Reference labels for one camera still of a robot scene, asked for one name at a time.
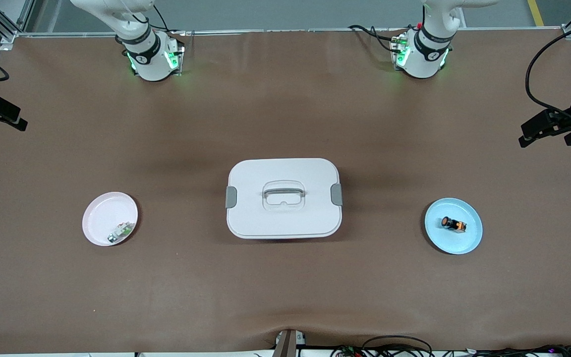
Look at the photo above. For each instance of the orange black push-button switch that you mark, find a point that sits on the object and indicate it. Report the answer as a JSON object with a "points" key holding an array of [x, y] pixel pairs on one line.
{"points": [[453, 224]]}

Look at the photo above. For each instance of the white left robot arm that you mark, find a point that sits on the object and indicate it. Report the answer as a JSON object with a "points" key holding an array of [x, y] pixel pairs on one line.
{"points": [[424, 59]]}

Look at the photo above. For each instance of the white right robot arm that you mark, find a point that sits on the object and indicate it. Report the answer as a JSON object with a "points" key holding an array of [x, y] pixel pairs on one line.
{"points": [[149, 59]]}

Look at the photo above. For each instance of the pink round plate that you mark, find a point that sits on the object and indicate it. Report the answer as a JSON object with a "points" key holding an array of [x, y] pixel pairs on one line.
{"points": [[104, 213]]}

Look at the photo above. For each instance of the light blue round plate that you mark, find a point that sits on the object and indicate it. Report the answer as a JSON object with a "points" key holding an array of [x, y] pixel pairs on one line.
{"points": [[451, 240]]}

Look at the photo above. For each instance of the white lidded storage box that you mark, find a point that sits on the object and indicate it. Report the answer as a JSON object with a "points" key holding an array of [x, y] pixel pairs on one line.
{"points": [[285, 218]]}

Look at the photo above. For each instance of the brown table mat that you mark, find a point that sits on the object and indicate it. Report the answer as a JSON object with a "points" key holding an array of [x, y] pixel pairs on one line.
{"points": [[285, 287]]}

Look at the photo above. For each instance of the green white switch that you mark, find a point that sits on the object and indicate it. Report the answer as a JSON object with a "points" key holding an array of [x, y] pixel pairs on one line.
{"points": [[121, 232]]}

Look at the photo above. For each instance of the metal table edge rail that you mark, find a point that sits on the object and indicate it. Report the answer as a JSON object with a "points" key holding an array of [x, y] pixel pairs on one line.
{"points": [[265, 31]]}

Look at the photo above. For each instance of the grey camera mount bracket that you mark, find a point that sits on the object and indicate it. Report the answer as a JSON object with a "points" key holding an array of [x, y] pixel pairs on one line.
{"points": [[285, 344]]}

